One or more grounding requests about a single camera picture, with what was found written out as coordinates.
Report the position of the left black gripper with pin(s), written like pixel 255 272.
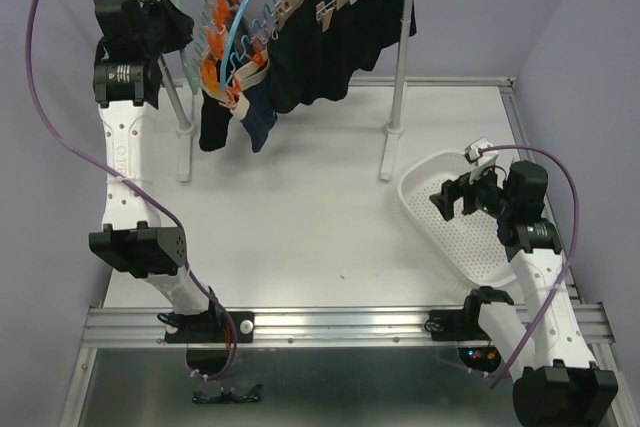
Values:
pixel 166 9

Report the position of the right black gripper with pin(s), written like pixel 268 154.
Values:
pixel 455 189

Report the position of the green clip hanger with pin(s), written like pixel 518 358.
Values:
pixel 191 54

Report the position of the black underwear beige waistband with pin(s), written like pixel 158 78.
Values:
pixel 215 115

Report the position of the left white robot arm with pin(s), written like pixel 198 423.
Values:
pixel 129 72

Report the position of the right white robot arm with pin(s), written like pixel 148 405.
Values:
pixel 556 378

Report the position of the navy underwear beige waistband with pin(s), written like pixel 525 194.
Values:
pixel 252 107

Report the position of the white perforated plastic basket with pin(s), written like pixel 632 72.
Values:
pixel 467 244

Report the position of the white clothes rack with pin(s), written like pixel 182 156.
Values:
pixel 394 129

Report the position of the left black shorts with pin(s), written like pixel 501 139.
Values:
pixel 295 75

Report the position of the black shorts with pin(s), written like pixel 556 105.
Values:
pixel 295 75
pixel 358 33

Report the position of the right black shorts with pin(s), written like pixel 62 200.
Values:
pixel 358 33

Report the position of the black eyeglasses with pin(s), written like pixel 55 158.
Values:
pixel 252 393

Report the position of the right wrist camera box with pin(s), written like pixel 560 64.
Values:
pixel 479 160

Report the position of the aluminium mounting rail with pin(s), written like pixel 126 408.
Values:
pixel 274 328

